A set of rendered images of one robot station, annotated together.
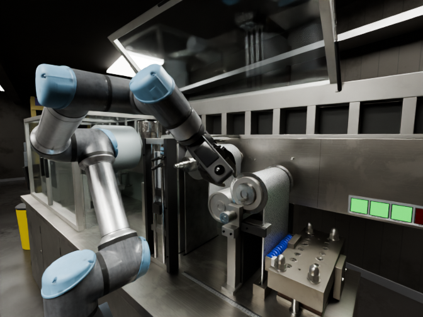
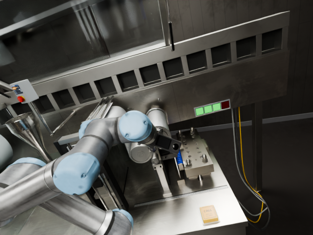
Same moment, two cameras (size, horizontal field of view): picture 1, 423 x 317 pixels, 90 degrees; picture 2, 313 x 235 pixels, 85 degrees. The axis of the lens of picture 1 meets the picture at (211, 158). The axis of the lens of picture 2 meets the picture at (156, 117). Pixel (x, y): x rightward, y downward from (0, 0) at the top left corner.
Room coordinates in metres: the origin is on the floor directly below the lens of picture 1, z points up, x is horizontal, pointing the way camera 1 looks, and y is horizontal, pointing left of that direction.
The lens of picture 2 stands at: (0.06, 0.28, 1.74)
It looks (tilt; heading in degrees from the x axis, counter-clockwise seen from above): 25 degrees down; 326
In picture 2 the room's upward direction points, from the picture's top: 17 degrees counter-clockwise
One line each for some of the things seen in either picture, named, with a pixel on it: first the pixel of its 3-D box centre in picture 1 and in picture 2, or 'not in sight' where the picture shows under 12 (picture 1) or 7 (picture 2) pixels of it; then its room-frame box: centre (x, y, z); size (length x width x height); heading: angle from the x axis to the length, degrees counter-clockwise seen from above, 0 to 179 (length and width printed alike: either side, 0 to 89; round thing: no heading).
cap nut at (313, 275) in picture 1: (313, 272); (204, 157); (0.58, -0.30, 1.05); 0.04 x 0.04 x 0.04
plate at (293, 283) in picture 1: (311, 258); (192, 149); (0.73, -0.37, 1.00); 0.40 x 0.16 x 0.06; 141
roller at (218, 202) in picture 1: (237, 199); (141, 141); (0.89, -0.11, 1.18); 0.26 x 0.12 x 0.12; 141
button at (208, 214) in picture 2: not in sight; (208, 213); (0.44, -0.10, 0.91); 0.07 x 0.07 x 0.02; 51
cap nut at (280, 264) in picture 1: (281, 261); (188, 162); (0.63, -0.22, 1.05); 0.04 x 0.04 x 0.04
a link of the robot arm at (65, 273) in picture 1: (74, 283); not in sight; (0.51, 0.36, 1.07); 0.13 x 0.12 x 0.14; 135
